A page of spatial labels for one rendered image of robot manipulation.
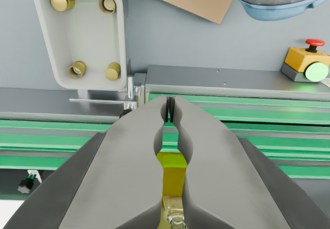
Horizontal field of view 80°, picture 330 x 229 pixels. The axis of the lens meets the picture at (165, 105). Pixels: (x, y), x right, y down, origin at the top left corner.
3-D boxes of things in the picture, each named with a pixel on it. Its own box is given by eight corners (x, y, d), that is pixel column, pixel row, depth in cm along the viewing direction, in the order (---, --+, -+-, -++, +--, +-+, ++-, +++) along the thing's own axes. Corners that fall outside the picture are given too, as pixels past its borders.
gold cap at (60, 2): (62, -13, 44) (52, -12, 40) (77, -2, 45) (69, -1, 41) (57, 3, 46) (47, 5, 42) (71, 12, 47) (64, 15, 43)
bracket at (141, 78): (133, 103, 55) (129, 119, 49) (132, 72, 50) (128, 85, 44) (146, 104, 55) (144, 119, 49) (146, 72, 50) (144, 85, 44)
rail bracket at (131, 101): (130, 125, 50) (122, 163, 40) (127, 61, 41) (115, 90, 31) (142, 125, 50) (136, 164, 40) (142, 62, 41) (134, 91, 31)
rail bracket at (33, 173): (49, 160, 58) (22, 203, 47) (43, 143, 55) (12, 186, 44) (63, 160, 59) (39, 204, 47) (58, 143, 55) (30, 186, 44)
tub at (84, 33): (70, 74, 57) (56, 88, 50) (50, -18, 45) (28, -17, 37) (131, 77, 57) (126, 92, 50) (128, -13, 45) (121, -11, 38)
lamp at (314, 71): (300, 77, 50) (307, 83, 47) (308, 60, 48) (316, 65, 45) (317, 78, 50) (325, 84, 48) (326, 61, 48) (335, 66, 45)
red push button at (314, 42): (307, 55, 48) (313, 41, 47) (297, 50, 52) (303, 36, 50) (323, 56, 49) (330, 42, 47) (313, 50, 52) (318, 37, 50)
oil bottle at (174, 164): (162, 145, 55) (161, 227, 37) (162, 129, 52) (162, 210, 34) (182, 146, 55) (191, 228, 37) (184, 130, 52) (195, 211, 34)
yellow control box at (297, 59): (279, 70, 57) (293, 81, 51) (289, 44, 53) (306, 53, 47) (303, 71, 57) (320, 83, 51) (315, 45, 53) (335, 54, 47)
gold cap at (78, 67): (84, 76, 51) (89, 70, 55) (76, 64, 49) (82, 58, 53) (72, 81, 52) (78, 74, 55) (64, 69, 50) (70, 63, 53)
